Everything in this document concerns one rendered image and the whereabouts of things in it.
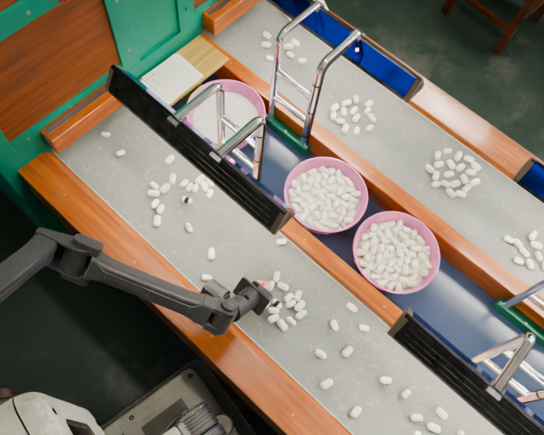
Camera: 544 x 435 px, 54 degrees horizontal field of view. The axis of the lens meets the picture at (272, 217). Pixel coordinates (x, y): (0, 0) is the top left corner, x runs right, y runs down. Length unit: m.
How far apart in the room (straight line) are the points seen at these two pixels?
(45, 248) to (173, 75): 0.85
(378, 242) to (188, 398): 0.77
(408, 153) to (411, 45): 1.43
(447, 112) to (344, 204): 0.52
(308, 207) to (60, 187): 0.76
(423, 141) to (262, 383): 0.97
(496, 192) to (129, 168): 1.20
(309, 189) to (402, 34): 1.71
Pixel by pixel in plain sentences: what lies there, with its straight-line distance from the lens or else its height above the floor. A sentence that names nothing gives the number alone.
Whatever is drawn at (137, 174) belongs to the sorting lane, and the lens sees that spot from 1.75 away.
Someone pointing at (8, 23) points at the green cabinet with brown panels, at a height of 1.24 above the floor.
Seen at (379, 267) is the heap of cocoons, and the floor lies 0.74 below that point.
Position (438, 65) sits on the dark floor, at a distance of 3.18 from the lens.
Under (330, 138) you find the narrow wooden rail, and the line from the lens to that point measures 1.80.
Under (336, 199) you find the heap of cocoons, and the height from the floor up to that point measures 0.73.
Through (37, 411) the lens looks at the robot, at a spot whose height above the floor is 1.44.
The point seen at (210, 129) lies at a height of 0.73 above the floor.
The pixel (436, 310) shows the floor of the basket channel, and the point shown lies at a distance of 1.74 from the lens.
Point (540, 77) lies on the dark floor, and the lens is 3.39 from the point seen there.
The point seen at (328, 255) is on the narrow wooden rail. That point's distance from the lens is 1.61.
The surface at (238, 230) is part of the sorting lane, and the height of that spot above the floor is 0.74.
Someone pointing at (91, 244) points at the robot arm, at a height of 1.06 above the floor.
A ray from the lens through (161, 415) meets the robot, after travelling 1.79.
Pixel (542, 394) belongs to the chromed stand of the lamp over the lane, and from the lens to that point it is 1.53.
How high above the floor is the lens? 2.25
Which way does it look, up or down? 65 degrees down
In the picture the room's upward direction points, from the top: 9 degrees clockwise
